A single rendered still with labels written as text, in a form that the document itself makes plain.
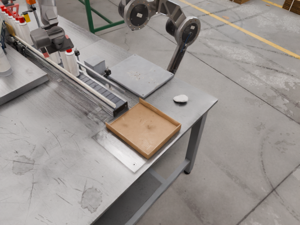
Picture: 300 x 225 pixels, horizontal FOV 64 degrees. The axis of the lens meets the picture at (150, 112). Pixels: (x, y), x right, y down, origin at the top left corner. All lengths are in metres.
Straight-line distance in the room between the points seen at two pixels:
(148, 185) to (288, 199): 1.11
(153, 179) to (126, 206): 0.27
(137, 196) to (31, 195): 0.79
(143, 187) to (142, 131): 0.61
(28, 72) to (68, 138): 0.59
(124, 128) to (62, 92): 0.49
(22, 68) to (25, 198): 0.89
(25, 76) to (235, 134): 1.85
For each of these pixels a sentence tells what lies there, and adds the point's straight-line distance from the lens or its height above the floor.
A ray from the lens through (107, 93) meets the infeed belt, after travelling 1.42.
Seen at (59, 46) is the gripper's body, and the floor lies 1.25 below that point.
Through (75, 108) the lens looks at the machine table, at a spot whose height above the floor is 0.83.
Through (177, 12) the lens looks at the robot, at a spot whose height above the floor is 1.06.
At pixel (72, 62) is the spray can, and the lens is 1.51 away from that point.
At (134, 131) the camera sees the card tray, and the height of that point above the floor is 0.83.
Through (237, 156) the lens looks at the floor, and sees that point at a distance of 2.32.
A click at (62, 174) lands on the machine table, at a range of 1.19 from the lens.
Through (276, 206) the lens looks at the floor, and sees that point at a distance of 2.19.
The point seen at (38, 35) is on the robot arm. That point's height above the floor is 1.33.
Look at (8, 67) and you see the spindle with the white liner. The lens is 1.73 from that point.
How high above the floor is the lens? 1.81
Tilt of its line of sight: 46 degrees down
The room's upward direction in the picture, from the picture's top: 1 degrees clockwise
